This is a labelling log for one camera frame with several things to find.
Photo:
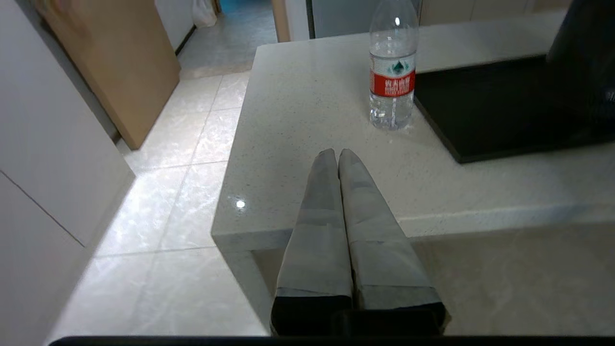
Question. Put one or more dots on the clear red-label water bottle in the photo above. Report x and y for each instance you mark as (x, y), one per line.
(393, 72)

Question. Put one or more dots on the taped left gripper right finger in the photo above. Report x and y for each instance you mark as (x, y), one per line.
(379, 259)

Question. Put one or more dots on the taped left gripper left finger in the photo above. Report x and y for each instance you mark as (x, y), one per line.
(317, 250)

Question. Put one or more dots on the black rectangular tray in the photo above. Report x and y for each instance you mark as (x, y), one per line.
(490, 105)

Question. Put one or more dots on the light wooden door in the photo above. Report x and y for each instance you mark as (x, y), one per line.
(115, 62)

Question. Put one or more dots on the black electric kettle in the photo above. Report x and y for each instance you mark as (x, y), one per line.
(588, 53)

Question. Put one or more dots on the white plastic bag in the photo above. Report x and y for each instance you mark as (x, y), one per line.
(204, 12)

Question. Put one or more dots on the beige kitchen base cabinets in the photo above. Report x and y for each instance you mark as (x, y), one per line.
(490, 10)

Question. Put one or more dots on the silver refrigerator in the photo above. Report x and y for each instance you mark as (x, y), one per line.
(341, 17)

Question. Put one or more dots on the white tall cabinet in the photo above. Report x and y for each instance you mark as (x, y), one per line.
(48, 154)

